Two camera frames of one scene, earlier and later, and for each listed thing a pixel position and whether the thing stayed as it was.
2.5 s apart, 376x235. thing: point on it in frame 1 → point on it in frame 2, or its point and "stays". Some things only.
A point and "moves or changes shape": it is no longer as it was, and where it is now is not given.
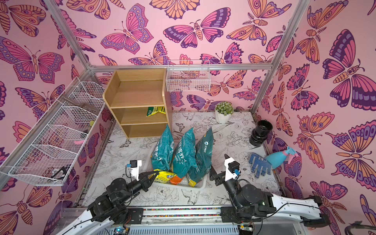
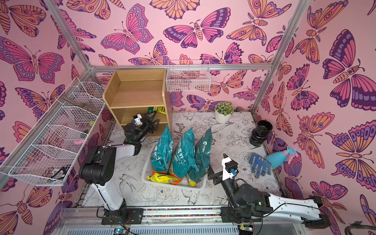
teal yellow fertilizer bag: x=204 y=156 stays
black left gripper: x=145 y=182 → x=150 y=125
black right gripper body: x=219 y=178 stays
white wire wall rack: x=48 y=159 stays
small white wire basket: x=188 y=75 stays
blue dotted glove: x=258 y=161 stays
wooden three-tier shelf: x=140 y=101 stays
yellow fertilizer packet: x=163 y=177 moves or changes shape
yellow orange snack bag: x=166 y=176 moves or changes shape
